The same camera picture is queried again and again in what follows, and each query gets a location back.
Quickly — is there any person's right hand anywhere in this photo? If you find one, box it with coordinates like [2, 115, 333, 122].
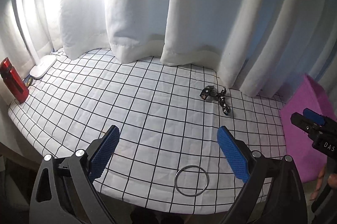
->
[309, 163, 337, 201]

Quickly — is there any white black-checked tablecloth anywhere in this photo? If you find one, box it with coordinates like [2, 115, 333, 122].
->
[8, 48, 287, 215]

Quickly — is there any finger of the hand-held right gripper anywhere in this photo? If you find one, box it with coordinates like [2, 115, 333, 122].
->
[290, 113, 327, 138]
[303, 108, 327, 125]

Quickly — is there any red bottle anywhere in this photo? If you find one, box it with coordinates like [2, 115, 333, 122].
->
[0, 58, 30, 104]

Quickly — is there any purple plastic bin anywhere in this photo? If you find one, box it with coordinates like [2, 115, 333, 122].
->
[279, 73, 337, 184]

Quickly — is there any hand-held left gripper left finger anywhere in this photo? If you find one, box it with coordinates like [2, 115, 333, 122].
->
[29, 124, 121, 224]

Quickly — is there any large silver bangle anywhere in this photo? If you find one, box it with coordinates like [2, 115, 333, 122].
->
[174, 165, 210, 197]

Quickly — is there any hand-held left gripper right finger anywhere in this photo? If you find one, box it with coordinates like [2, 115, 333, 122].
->
[217, 126, 308, 224]

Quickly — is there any white flat device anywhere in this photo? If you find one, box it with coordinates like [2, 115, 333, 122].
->
[29, 55, 57, 80]

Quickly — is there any black bow hair clip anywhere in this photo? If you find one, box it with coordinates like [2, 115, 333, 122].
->
[200, 85, 233, 116]

